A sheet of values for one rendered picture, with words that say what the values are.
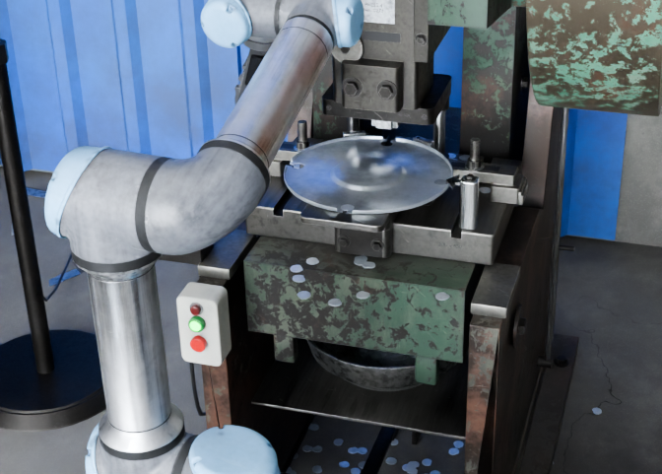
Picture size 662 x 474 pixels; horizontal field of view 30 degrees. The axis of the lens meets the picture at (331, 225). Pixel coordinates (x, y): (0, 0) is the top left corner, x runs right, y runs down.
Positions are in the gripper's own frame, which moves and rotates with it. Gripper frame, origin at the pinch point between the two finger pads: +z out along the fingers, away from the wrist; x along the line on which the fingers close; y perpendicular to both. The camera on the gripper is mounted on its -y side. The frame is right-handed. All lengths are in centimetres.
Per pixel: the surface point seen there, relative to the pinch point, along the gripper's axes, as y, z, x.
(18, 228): 31, 58, 66
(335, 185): 4.4, 9.8, -11.0
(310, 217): -6.7, 8.0, -9.5
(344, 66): 14.8, -7.2, -9.8
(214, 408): -14, 51, 7
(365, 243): 2.4, 19.9, -17.1
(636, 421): 38, 91, -74
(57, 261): 76, 112, 83
